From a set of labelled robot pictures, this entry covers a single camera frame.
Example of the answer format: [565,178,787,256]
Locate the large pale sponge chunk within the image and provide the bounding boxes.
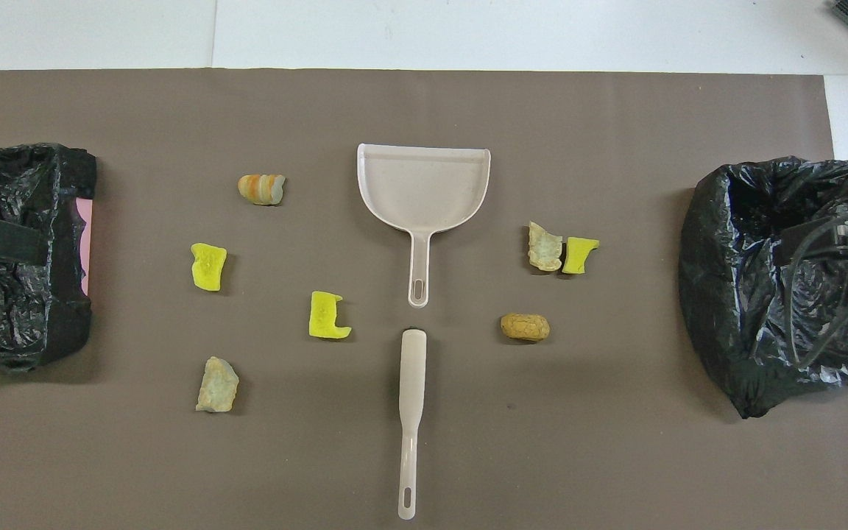
[195,356,240,414]

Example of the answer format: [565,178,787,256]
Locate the orange white striped sponge piece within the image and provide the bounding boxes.
[237,173,286,207]

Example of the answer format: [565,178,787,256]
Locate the pale ridged sponge piece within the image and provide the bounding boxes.
[527,221,565,273]

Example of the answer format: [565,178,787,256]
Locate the brown oval sponge lump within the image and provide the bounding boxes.
[500,313,551,343]

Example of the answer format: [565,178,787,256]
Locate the yellow green-backed sponge piece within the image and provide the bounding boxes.
[308,291,353,340]

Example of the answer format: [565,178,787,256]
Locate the beige plastic dustpan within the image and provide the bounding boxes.
[356,143,492,308]

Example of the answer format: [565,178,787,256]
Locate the beige hand brush black bristles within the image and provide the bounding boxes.
[397,328,428,521]

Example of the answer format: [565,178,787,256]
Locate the pink plastic bin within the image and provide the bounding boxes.
[74,197,93,297]

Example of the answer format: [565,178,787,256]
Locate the brown paper table mat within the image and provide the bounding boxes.
[0,68,848,530]

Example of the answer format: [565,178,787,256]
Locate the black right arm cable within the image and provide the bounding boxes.
[788,210,848,369]

